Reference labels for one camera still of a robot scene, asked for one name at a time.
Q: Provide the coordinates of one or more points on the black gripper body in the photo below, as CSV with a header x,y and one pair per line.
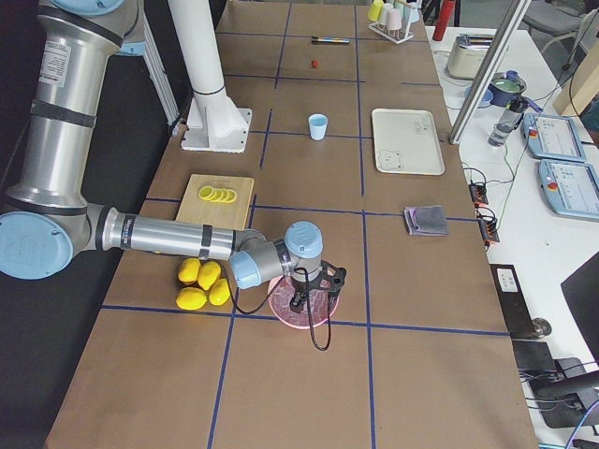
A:
x,y
299,285

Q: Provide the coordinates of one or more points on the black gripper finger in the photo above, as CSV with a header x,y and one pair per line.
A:
x,y
297,303

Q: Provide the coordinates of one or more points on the light blue cup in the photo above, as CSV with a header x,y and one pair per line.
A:
x,y
318,124

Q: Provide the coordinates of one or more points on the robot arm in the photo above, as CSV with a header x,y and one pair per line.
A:
x,y
48,222

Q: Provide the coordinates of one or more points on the clear ice cube pile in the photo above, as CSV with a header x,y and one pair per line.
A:
x,y
318,304

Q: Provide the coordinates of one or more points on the white cup rack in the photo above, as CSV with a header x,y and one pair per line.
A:
x,y
411,14

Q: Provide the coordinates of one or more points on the pink cup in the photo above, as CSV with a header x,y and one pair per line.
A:
x,y
394,22

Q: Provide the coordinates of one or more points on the yellow cup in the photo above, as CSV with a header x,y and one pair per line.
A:
x,y
375,9

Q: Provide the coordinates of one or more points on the white cup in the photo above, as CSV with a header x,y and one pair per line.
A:
x,y
384,11

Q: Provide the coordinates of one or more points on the pink bowl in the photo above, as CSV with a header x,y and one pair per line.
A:
x,y
281,313

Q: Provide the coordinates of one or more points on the yellow lemon pile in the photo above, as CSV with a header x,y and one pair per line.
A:
x,y
203,282

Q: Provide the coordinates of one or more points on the grey folded cloth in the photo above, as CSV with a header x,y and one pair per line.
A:
x,y
426,221

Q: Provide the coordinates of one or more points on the wooden cutting board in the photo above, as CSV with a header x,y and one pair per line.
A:
x,y
233,216

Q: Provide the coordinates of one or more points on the lemon slices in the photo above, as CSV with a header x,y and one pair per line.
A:
x,y
219,195

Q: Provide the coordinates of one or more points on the cream bear tray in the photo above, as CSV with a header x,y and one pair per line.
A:
x,y
406,142

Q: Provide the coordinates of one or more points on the steel muddler black tip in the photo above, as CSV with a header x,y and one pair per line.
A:
x,y
330,40

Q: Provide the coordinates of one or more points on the clear water bottle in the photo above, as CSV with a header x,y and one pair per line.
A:
x,y
509,121

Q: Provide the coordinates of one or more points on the near teach pendant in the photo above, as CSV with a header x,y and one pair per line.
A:
x,y
570,188

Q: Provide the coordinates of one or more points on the teach pendant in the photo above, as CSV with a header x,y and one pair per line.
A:
x,y
570,188
552,137

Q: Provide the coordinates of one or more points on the blue saucepan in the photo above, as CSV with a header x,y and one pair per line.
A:
x,y
504,86

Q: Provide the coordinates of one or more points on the cream toaster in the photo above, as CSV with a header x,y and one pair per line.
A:
x,y
467,54

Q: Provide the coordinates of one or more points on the far teach pendant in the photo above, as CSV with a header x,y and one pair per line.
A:
x,y
552,137

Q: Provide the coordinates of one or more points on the red bottle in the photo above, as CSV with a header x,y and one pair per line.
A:
x,y
445,14

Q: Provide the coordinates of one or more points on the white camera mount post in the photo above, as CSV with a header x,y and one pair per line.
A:
x,y
214,122

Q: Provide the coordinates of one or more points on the aluminium frame post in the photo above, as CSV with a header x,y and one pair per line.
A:
x,y
489,66

